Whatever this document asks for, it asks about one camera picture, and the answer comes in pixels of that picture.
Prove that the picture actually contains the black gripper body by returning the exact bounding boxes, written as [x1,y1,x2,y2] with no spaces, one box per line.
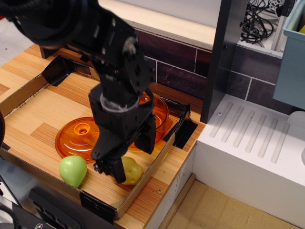
[89,85,154,159]

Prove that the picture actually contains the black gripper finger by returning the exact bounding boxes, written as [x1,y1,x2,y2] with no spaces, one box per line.
[94,157,126,184]
[134,116,156,154]

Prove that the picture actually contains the yellow toy potato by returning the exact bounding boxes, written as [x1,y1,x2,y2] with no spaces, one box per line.
[121,156,144,185]

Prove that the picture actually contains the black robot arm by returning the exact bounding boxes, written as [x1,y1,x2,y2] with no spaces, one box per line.
[0,0,156,183]

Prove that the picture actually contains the orange transparent pot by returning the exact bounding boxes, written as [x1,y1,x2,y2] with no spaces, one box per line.
[128,94,173,152]

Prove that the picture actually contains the orange transparent pot lid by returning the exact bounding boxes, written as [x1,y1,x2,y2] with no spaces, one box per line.
[55,117,100,163]

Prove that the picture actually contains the green toy pear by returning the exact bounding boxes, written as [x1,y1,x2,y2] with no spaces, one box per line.
[59,155,87,188]

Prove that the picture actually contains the white dish drainer sink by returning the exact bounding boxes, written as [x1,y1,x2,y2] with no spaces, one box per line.
[193,95,305,228]

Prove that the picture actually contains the teal plastic bin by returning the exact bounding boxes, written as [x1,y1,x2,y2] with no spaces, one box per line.
[273,0,305,109]

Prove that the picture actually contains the dark grey vertical post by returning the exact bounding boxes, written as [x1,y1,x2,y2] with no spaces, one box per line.
[200,0,247,123]

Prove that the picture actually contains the tangled black cables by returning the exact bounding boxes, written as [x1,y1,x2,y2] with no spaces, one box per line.
[239,0,284,47]

